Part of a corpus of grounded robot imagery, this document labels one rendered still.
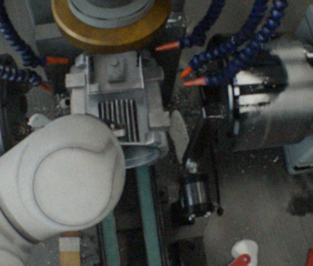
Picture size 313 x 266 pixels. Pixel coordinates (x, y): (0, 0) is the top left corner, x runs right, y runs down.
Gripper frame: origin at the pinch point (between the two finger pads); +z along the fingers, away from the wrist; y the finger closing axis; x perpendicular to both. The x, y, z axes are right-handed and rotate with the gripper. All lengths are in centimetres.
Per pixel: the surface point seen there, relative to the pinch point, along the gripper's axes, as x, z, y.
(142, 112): -0.6, 4.5, -10.5
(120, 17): -16.5, -18.0, -6.7
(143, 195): 18.2, 12.4, -9.9
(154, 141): 4.4, 0.4, -11.8
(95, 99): -4.1, 1.8, -2.0
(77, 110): -1.9, 7.1, 1.9
